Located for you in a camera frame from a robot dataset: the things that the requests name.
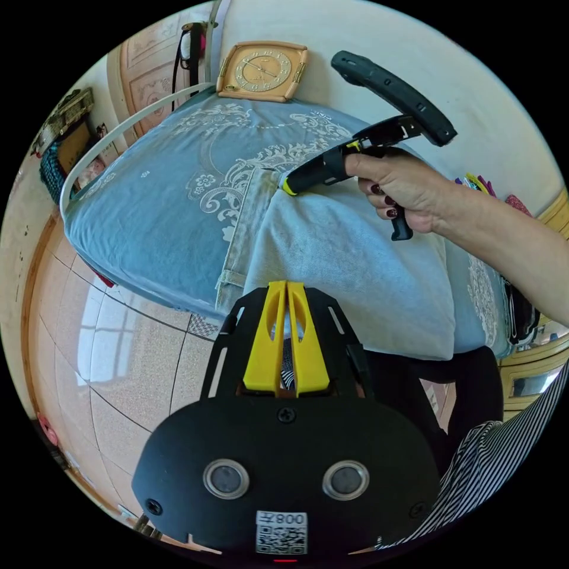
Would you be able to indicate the person's right forearm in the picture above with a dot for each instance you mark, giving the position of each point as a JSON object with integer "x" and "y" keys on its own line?
{"x": 502, "y": 240}

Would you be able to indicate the light blue jeans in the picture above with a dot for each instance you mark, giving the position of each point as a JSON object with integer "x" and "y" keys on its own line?
{"x": 338, "y": 258}

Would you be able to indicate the wooden door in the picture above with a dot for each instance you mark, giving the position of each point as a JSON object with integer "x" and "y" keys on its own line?
{"x": 151, "y": 71}

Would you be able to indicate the person's body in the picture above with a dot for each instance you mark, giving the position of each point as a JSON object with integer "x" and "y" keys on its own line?
{"x": 466, "y": 453}

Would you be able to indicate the bed with blue printed sheet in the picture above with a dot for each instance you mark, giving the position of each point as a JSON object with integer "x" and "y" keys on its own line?
{"x": 151, "y": 213}

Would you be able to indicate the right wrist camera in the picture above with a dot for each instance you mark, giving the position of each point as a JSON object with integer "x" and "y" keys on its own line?
{"x": 391, "y": 91}

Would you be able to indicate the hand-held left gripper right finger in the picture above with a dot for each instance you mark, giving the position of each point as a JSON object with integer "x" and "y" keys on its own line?
{"x": 306, "y": 346}

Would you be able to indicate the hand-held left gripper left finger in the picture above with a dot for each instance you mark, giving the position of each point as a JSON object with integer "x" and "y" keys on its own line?
{"x": 266, "y": 338}

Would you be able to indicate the person's right hand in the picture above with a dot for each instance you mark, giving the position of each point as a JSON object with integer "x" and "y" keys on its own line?
{"x": 393, "y": 189}

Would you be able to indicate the square beige wall clock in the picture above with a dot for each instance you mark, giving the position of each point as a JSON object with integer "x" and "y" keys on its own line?
{"x": 262, "y": 71}

